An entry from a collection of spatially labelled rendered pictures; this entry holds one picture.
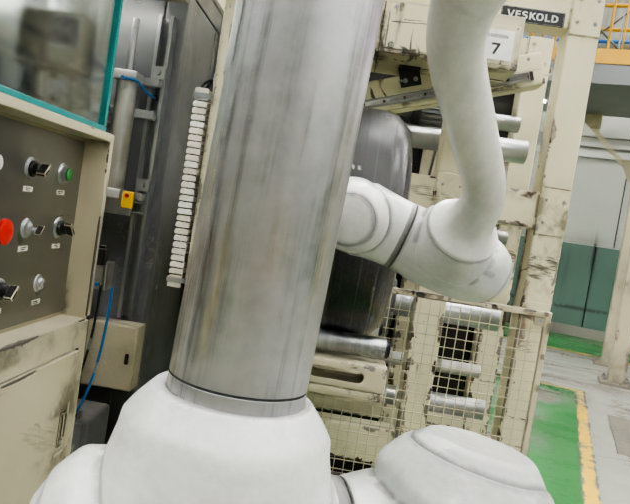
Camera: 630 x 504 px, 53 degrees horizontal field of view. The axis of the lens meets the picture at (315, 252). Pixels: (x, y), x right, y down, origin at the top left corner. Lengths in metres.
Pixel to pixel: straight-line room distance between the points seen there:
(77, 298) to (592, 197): 9.76
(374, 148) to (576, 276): 9.30
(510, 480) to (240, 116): 0.31
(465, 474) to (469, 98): 0.40
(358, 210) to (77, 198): 0.67
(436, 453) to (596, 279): 10.10
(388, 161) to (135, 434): 1.00
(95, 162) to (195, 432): 0.97
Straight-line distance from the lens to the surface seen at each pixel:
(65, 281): 1.34
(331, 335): 1.43
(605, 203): 10.67
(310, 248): 0.42
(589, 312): 10.59
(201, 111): 1.55
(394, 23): 1.83
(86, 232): 1.34
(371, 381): 1.43
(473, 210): 0.83
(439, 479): 0.48
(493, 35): 1.85
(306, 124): 0.41
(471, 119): 0.73
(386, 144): 1.36
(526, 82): 1.99
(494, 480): 0.49
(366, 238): 0.84
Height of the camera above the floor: 1.17
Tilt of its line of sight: 3 degrees down
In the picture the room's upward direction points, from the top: 9 degrees clockwise
